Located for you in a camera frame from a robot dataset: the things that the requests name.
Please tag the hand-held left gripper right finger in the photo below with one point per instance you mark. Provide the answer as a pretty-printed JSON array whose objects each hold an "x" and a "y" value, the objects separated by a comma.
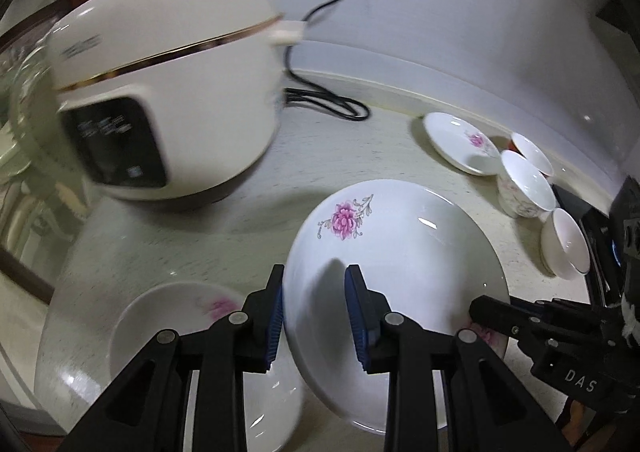
[{"x": 356, "y": 322}]

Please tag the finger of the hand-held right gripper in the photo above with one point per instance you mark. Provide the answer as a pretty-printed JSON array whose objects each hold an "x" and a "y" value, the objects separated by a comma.
[
  {"x": 530, "y": 306},
  {"x": 492, "y": 314}
]

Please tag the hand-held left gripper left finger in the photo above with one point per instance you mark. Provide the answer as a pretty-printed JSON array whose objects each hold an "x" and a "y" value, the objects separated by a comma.
[{"x": 272, "y": 322}]

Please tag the large white flowered plate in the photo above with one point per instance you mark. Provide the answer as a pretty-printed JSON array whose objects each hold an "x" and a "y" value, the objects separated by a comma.
[{"x": 400, "y": 242}]

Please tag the white plate with pink flower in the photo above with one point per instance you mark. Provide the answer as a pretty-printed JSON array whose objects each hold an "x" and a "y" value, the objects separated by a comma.
[{"x": 165, "y": 312}]

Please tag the white bowl with gold rim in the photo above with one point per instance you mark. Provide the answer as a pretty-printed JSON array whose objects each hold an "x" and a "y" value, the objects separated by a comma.
[{"x": 567, "y": 242}]

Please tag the black stove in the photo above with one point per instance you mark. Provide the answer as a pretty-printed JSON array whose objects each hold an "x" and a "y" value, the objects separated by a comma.
[{"x": 575, "y": 212}]

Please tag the red and white bowl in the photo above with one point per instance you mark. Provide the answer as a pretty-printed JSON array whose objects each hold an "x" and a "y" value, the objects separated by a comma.
[{"x": 532, "y": 154}]

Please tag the small white flowered plate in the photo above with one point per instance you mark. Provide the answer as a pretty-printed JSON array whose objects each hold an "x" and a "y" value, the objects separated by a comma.
[{"x": 450, "y": 136}]

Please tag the cream electric rice cooker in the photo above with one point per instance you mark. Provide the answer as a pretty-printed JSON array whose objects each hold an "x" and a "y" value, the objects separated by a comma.
[{"x": 200, "y": 56}]

